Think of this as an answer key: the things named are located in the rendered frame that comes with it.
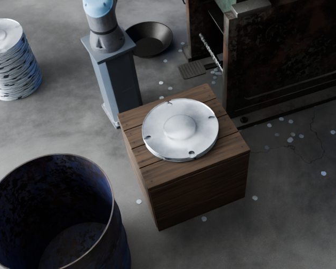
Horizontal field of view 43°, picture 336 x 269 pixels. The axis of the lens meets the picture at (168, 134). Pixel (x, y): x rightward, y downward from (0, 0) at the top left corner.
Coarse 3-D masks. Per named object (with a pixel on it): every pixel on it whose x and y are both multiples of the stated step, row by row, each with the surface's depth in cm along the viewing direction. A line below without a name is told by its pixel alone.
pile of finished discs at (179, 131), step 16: (160, 112) 169; (176, 112) 168; (192, 112) 168; (208, 112) 167; (144, 128) 165; (160, 128) 164; (176, 128) 163; (192, 128) 162; (208, 128) 162; (160, 144) 159; (176, 144) 159; (192, 144) 158; (208, 144) 157; (176, 160) 155
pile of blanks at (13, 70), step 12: (24, 36) 220; (24, 48) 217; (0, 60) 211; (12, 60) 214; (24, 60) 220; (36, 60) 236; (0, 72) 216; (12, 72) 218; (24, 72) 224; (36, 72) 234; (0, 84) 222; (12, 84) 225; (24, 84) 227; (36, 84) 235; (0, 96) 230; (12, 96) 229; (24, 96) 233
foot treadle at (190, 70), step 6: (198, 60) 215; (222, 60) 216; (180, 66) 213; (186, 66) 213; (192, 66) 213; (198, 66) 213; (204, 66) 214; (210, 66) 213; (216, 66) 214; (180, 72) 211; (186, 72) 211; (192, 72) 210; (198, 72) 210; (204, 72) 210; (186, 78) 208
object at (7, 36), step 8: (0, 24) 223; (8, 24) 222; (16, 24) 221; (0, 32) 217; (8, 32) 218; (16, 32) 217; (0, 40) 213; (8, 40) 214; (16, 40) 213; (0, 48) 211; (8, 48) 210
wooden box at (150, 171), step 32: (192, 96) 175; (128, 128) 168; (224, 128) 164; (160, 160) 157; (192, 160) 156; (224, 160) 156; (160, 192) 155; (192, 192) 164; (224, 192) 174; (160, 224) 173
